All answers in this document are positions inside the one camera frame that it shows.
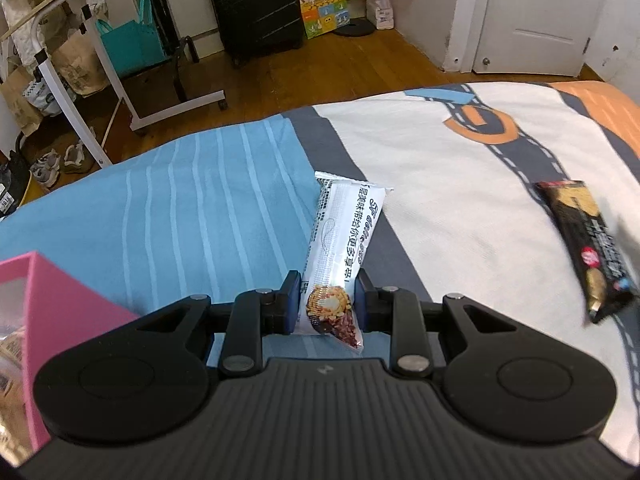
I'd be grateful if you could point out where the large clear bag of nuts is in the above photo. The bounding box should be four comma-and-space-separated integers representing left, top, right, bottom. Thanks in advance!
0, 327, 28, 411

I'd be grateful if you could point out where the brown paper bag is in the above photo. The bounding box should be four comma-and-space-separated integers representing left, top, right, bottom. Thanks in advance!
0, 64, 44, 137
51, 30, 109, 94

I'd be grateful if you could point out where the white snack bar packet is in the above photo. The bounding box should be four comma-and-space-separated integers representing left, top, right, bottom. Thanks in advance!
292, 171, 394, 356

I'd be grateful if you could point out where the colourful printed gift bag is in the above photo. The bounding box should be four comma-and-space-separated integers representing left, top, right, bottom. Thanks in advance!
298, 0, 349, 40

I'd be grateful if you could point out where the teal tote bag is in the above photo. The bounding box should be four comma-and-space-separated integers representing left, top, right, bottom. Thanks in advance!
95, 0, 177, 79

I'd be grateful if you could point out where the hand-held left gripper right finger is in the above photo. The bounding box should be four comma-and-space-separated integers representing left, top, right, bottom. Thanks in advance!
354, 270, 519, 379

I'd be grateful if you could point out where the white road-print blanket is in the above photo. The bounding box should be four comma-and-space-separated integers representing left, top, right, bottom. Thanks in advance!
287, 80, 640, 461

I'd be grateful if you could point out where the black hard-shell suitcase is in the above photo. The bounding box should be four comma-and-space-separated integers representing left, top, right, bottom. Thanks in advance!
202, 0, 306, 69

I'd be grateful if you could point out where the white door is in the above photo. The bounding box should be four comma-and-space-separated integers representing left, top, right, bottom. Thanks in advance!
472, 0, 617, 79

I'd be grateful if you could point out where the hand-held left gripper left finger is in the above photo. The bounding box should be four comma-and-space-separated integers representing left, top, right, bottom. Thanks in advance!
137, 271, 303, 379

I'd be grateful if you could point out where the black and gold snack packet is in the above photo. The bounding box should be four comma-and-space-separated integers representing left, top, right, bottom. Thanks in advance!
534, 180, 639, 324

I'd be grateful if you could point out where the white-framed rolling desk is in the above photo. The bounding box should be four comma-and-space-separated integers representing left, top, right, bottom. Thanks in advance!
0, 0, 229, 169

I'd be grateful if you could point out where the pink storage box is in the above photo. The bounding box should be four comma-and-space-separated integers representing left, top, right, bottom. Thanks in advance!
0, 252, 142, 463

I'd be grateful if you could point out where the grey sneaker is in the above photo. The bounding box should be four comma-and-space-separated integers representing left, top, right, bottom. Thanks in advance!
63, 140, 97, 174
29, 150, 62, 189

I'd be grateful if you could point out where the black round weight plate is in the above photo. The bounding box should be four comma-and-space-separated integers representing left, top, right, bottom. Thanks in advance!
333, 20, 376, 37

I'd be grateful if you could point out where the blue striped blanket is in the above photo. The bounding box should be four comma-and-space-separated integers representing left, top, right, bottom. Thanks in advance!
0, 112, 351, 376

